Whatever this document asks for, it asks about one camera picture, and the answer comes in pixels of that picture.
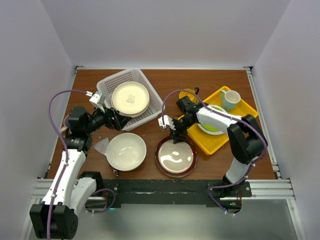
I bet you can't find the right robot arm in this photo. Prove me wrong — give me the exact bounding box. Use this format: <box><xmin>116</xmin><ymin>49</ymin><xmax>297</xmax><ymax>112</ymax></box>
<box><xmin>158</xmin><ymin>97</ymin><xmax>268</xmax><ymax>197</ymax></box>

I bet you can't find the cream pink floral plate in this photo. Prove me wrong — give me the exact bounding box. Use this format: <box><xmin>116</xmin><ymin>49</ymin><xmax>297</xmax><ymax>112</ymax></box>
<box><xmin>112</xmin><ymin>105</ymin><xmax>149</xmax><ymax>118</ymax></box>

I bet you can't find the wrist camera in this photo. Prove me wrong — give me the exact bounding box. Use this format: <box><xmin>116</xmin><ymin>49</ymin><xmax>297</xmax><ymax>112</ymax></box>
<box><xmin>85</xmin><ymin>91</ymin><xmax>106</xmax><ymax>113</ymax></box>
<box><xmin>158</xmin><ymin>115</ymin><xmax>176</xmax><ymax>130</ymax></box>

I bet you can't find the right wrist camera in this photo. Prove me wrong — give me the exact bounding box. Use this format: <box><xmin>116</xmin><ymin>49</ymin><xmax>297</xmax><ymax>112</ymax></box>
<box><xmin>158</xmin><ymin>115</ymin><xmax>176</xmax><ymax>130</ymax></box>

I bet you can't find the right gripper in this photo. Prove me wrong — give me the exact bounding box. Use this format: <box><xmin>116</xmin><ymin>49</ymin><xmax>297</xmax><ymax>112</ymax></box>
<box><xmin>168</xmin><ymin>116</ymin><xmax>195</xmax><ymax>144</ymax></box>

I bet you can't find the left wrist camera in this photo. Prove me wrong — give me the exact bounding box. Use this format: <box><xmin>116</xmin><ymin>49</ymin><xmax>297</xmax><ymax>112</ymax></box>
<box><xmin>85</xmin><ymin>91</ymin><xmax>106</xmax><ymax>113</ymax></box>

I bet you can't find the white ceramic bowl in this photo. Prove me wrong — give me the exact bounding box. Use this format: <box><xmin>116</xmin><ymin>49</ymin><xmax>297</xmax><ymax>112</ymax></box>
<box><xmin>106</xmin><ymin>133</ymin><xmax>147</xmax><ymax>172</ymax></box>

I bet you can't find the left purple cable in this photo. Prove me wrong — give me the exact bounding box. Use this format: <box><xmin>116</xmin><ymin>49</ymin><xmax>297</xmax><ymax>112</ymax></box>
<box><xmin>46</xmin><ymin>89</ymin><xmax>117</xmax><ymax>240</ymax></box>

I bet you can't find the white plastic basket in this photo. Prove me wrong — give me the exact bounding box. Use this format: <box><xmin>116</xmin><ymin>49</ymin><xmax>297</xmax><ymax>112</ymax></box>
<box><xmin>96</xmin><ymin>68</ymin><xmax>163</xmax><ymax>131</ymax></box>

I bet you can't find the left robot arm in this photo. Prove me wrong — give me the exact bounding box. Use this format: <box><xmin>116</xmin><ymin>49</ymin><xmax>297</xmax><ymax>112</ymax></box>
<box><xmin>29</xmin><ymin>106</ymin><xmax>131</xmax><ymax>240</ymax></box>

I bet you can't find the clear plastic scrap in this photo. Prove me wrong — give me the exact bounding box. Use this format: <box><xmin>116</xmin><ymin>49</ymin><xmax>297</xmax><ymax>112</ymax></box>
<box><xmin>93</xmin><ymin>137</ymin><xmax>109</xmax><ymax>155</ymax></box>

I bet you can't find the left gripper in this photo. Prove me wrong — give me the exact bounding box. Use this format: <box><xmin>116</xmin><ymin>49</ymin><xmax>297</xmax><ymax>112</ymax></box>
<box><xmin>84</xmin><ymin>103</ymin><xmax>131</xmax><ymax>134</ymax></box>

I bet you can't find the yellow plastic tray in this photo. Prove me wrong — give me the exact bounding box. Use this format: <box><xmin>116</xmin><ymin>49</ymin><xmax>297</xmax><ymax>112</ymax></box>
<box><xmin>187</xmin><ymin>86</ymin><xmax>258</xmax><ymax>155</ymax></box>

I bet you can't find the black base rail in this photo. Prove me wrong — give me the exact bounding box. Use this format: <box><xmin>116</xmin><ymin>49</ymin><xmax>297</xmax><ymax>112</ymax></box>
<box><xmin>90</xmin><ymin>179</ymin><xmax>252</xmax><ymax>211</ymax></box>

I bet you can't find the green white bowl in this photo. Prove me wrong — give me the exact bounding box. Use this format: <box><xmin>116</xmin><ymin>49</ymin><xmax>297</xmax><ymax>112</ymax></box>
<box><xmin>197</xmin><ymin>104</ymin><xmax>227</xmax><ymax>136</ymax></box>

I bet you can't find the yellow mug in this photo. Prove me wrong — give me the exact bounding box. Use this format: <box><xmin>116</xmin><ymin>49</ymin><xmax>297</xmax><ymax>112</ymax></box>
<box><xmin>178</xmin><ymin>87</ymin><xmax>200</xmax><ymax>102</ymax></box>

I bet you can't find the pink beige mug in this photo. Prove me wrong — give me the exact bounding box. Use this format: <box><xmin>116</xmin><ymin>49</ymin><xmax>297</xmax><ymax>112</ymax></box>
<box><xmin>59</xmin><ymin>115</ymin><xmax>70</xmax><ymax>134</ymax></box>

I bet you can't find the small metal utensil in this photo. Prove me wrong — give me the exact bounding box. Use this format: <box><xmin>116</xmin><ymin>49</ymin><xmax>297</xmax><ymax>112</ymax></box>
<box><xmin>111</xmin><ymin>167</ymin><xmax>119</xmax><ymax>178</ymax></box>

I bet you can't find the light blue mug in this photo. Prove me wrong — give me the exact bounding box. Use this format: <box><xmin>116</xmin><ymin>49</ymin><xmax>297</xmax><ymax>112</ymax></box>
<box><xmin>219</xmin><ymin>89</ymin><xmax>241</xmax><ymax>112</ymax></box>

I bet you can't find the white bear print plate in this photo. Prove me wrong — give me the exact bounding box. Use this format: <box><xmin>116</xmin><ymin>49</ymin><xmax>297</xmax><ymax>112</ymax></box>
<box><xmin>111</xmin><ymin>81</ymin><xmax>150</xmax><ymax>115</ymax></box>

